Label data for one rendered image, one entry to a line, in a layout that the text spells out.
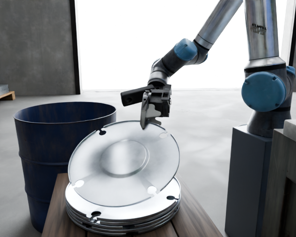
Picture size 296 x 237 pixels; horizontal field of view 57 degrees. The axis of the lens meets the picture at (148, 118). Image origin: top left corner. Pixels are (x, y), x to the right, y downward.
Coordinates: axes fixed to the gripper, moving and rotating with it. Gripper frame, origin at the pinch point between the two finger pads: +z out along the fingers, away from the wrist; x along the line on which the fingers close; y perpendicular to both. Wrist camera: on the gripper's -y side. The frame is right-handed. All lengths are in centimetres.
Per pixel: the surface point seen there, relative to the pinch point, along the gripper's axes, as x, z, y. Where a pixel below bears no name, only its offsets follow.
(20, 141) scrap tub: 17, -7, -50
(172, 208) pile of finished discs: 5.0, 22.4, 10.8
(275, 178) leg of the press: -19.6, 31.0, 26.8
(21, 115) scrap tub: 18, -23, -58
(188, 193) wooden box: 11.7, 13.3, 14.4
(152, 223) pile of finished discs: 2.1, 28.3, 7.1
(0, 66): 150, -289, -294
